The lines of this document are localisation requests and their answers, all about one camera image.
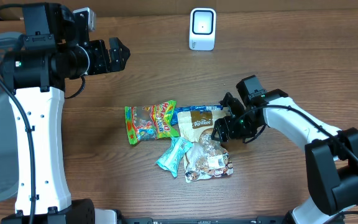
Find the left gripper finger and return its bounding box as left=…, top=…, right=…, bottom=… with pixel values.
left=109, top=54, right=131, bottom=72
left=109, top=37, right=131, bottom=58

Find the beige cookie pouch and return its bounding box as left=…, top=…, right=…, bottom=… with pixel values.
left=178, top=110, right=234, bottom=183

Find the blue snack packet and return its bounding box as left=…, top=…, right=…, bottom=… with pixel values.
left=170, top=105, right=223, bottom=126

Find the teal white snack packet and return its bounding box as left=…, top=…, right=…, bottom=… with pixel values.
left=155, top=137, right=193, bottom=178

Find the green Haribo candy bag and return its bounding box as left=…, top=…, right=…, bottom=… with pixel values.
left=124, top=100, right=180, bottom=145

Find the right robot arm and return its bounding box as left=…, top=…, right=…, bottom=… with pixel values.
left=211, top=75, right=358, bottom=223

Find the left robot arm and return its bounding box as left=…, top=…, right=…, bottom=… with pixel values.
left=0, top=2, right=130, bottom=224

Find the white barcode scanner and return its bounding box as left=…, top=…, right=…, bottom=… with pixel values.
left=189, top=7, right=216, bottom=51

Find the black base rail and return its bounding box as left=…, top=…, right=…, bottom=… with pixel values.
left=118, top=216, right=287, bottom=224

